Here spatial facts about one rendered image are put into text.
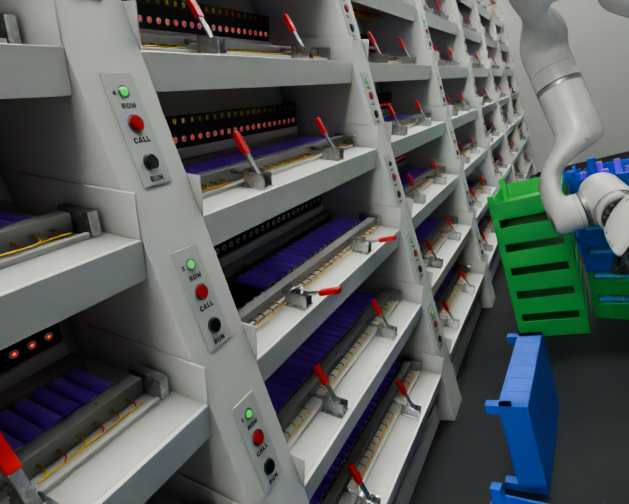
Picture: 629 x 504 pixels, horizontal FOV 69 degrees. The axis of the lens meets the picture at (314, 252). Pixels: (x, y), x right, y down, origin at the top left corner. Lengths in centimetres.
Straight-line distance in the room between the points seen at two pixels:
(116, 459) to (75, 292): 17
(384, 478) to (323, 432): 23
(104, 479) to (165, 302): 17
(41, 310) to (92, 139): 18
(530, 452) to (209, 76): 88
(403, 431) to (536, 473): 26
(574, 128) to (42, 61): 93
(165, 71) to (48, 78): 15
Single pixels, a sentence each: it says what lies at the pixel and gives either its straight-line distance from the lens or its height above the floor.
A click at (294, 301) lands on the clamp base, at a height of 55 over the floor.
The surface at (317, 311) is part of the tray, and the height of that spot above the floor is 52.
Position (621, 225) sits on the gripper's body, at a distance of 97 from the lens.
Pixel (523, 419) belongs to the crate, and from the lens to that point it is 100.
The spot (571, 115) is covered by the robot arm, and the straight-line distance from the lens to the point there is 110.
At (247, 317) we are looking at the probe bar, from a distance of 67.
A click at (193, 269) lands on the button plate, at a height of 68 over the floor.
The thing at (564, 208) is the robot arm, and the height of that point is 50.
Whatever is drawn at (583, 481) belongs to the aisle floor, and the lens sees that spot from 114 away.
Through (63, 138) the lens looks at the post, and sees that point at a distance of 56.
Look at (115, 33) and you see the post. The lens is 58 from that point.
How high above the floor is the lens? 76
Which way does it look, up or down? 11 degrees down
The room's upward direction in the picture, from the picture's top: 18 degrees counter-clockwise
